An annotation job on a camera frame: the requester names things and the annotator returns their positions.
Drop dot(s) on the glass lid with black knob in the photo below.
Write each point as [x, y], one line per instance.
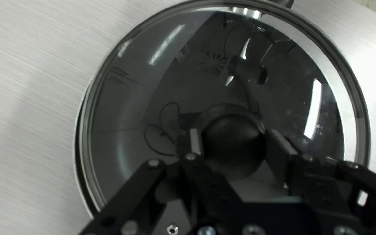
[222, 96]

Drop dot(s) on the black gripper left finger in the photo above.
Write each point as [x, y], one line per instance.
[208, 200]

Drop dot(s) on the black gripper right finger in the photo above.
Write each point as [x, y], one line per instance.
[339, 195]

